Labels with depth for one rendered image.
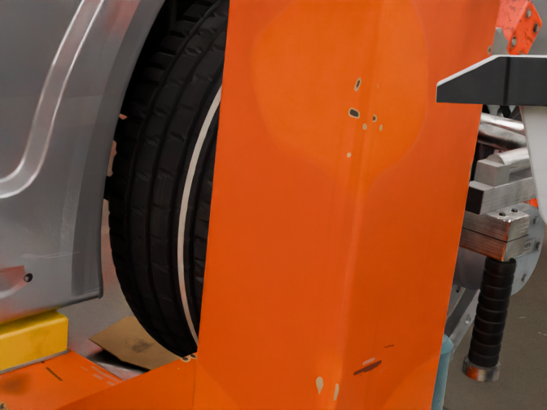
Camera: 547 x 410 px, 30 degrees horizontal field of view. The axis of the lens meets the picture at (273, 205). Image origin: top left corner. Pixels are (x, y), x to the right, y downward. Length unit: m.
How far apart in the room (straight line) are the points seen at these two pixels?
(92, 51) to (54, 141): 0.11
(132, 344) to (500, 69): 2.62
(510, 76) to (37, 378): 1.01
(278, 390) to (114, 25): 0.55
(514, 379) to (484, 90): 2.75
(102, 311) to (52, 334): 1.84
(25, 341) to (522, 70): 1.02
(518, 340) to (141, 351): 1.21
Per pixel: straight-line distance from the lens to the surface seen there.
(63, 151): 1.23
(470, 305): 1.64
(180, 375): 0.98
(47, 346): 1.32
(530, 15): 1.55
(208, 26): 1.37
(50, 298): 1.28
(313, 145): 0.79
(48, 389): 1.26
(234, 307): 0.88
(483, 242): 1.18
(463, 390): 2.94
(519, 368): 3.14
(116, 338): 2.93
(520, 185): 1.23
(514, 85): 0.33
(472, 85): 0.33
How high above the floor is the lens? 1.27
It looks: 17 degrees down
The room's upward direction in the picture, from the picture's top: 6 degrees clockwise
